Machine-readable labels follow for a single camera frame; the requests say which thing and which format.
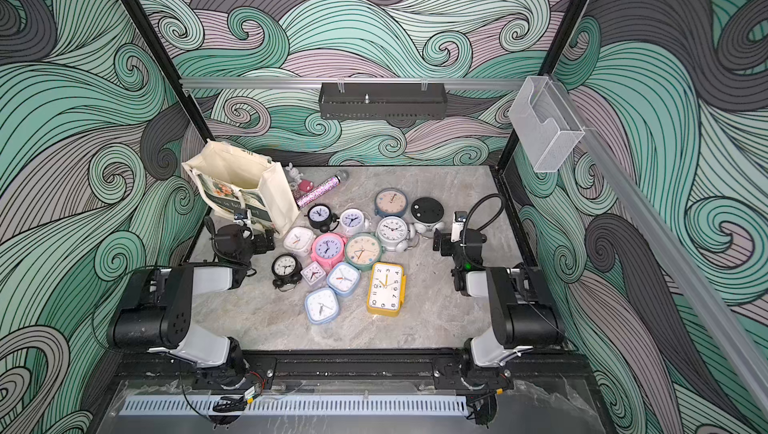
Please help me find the black-backed white alarm clock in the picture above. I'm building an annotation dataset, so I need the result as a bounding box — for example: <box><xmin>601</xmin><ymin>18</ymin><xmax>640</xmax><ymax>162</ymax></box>
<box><xmin>410</xmin><ymin>197</ymin><xmax>445</xmax><ymax>238</ymax></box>

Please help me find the cream floral canvas bag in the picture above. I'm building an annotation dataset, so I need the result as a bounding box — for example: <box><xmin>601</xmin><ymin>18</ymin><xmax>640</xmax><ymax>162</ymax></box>
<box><xmin>182</xmin><ymin>141</ymin><xmax>299</xmax><ymax>237</ymax></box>

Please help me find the white twin-bell alarm clock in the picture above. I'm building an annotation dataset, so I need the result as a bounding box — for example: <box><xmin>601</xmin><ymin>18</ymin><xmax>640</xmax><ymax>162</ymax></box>
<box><xmin>375</xmin><ymin>216</ymin><xmax>416</xmax><ymax>253</ymax></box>

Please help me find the yellow rectangular alarm clock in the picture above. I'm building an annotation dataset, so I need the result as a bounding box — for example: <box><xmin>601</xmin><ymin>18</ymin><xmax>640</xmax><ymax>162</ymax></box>
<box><xmin>366</xmin><ymin>262</ymin><xmax>406</xmax><ymax>317</ymax></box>

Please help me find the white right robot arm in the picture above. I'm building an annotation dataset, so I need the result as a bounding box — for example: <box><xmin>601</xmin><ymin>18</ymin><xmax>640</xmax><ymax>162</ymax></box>
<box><xmin>433</xmin><ymin>229</ymin><xmax>565</xmax><ymax>368</ymax></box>

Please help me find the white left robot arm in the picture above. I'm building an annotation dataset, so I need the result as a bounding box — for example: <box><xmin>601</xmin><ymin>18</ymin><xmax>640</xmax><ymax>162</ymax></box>
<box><xmin>106</xmin><ymin>216</ymin><xmax>276</xmax><ymax>379</ymax></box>

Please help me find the black twin-bell alarm clock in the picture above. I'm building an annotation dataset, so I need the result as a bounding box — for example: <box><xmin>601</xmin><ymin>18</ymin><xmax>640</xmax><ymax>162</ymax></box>
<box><xmin>271</xmin><ymin>253</ymin><xmax>303</xmax><ymax>292</ymax></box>

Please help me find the white square alarm clock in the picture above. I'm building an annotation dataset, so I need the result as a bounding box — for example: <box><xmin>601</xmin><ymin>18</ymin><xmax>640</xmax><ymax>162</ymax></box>
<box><xmin>283</xmin><ymin>226</ymin><xmax>316</xmax><ymax>257</ymax></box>

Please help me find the small pink square clock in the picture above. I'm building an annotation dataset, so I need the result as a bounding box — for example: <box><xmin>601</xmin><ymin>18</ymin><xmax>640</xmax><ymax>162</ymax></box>
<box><xmin>301</xmin><ymin>261</ymin><xmax>327</xmax><ymax>290</ymax></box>

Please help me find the small black twin-bell clock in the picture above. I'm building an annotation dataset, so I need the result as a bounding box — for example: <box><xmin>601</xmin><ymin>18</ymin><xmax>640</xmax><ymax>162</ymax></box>
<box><xmin>307</xmin><ymin>203</ymin><xmax>339</xmax><ymax>233</ymax></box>

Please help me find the pink twin-bell alarm clock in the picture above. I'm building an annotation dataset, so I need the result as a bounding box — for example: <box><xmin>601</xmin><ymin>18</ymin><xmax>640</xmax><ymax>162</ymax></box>
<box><xmin>310</xmin><ymin>232</ymin><xmax>346</xmax><ymax>272</ymax></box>

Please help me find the blue round alarm clock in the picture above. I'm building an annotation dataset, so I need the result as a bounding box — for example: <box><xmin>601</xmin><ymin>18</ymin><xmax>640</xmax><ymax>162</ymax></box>
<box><xmin>374</xmin><ymin>187</ymin><xmax>408</xmax><ymax>217</ymax></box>

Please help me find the green round alarm clock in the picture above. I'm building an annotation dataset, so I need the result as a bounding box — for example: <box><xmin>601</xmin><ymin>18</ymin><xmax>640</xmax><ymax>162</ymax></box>
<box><xmin>344</xmin><ymin>233</ymin><xmax>383</xmax><ymax>272</ymax></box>

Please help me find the blue square alarm clock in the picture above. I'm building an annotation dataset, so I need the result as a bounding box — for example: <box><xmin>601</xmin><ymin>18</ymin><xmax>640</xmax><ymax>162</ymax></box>
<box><xmin>304</xmin><ymin>287</ymin><xmax>340</xmax><ymax>325</ymax></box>

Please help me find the light blue square clock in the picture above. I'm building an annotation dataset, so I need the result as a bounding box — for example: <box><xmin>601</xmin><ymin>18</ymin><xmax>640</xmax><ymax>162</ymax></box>
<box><xmin>326</xmin><ymin>262</ymin><xmax>361</xmax><ymax>297</ymax></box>

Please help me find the small white round clock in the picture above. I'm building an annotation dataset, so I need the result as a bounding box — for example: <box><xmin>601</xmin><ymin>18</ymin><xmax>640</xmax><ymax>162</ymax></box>
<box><xmin>339</xmin><ymin>208</ymin><xmax>371</xmax><ymax>237</ymax></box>

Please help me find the white bunny figurine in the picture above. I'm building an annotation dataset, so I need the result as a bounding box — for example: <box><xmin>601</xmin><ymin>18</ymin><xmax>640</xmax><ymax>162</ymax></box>
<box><xmin>285</xmin><ymin>162</ymin><xmax>303</xmax><ymax>191</ymax></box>

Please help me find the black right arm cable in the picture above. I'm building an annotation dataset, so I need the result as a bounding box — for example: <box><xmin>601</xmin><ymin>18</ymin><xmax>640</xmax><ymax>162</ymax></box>
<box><xmin>460</xmin><ymin>192</ymin><xmax>506</xmax><ymax>267</ymax></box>

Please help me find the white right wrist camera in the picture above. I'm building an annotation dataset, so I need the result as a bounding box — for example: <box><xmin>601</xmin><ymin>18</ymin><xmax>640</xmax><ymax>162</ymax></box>
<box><xmin>451</xmin><ymin>210</ymin><xmax>468</xmax><ymax>242</ymax></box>

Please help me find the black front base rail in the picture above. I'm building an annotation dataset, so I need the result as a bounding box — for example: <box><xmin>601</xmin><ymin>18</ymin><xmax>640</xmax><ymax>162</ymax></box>
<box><xmin>113</xmin><ymin>348</ymin><xmax>597</xmax><ymax>393</ymax></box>

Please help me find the clear plastic wall holder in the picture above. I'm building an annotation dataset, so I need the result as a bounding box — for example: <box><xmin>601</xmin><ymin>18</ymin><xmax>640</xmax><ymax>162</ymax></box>
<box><xmin>509</xmin><ymin>76</ymin><xmax>584</xmax><ymax>173</ymax></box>

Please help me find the aluminium back rail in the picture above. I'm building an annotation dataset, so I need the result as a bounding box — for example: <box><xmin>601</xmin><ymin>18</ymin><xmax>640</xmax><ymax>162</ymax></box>
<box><xmin>179</xmin><ymin>76</ymin><xmax>525</xmax><ymax>92</ymax></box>

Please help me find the aluminium rail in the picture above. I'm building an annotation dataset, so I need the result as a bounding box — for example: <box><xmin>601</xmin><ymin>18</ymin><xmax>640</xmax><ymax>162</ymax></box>
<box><xmin>546</xmin><ymin>76</ymin><xmax>767</xmax><ymax>413</ymax></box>
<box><xmin>179</xmin><ymin>76</ymin><xmax>525</xmax><ymax>92</ymax></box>

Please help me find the black perforated wall shelf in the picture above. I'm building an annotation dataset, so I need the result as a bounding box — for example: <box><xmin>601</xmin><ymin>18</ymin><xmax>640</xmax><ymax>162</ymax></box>
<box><xmin>318</xmin><ymin>82</ymin><xmax>448</xmax><ymax>125</ymax></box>

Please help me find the white slotted cable duct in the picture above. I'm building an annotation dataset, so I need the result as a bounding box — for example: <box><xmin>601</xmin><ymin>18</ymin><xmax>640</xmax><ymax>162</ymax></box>
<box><xmin>119</xmin><ymin>395</ymin><xmax>469</xmax><ymax>417</ymax></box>

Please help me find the aluminium right rail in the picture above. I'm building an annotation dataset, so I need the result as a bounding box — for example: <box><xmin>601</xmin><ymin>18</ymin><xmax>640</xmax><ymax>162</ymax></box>
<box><xmin>546</xmin><ymin>76</ymin><xmax>767</xmax><ymax>413</ymax></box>

